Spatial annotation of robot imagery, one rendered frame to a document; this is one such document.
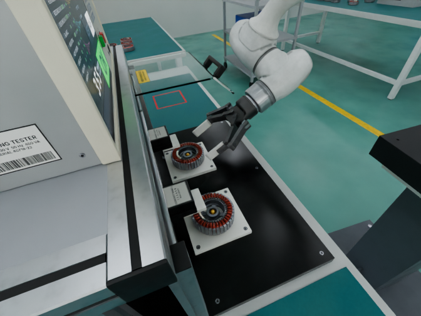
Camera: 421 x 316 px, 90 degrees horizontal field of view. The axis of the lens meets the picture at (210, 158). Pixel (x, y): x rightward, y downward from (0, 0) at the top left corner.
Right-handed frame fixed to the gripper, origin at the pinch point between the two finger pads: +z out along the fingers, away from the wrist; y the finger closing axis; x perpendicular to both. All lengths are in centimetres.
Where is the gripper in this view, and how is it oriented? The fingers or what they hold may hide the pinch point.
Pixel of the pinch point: (203, 143)
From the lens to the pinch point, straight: 70.9
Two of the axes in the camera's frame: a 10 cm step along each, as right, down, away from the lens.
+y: -3.6, -6.2, 7.0
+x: -5.3, -4.8, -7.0
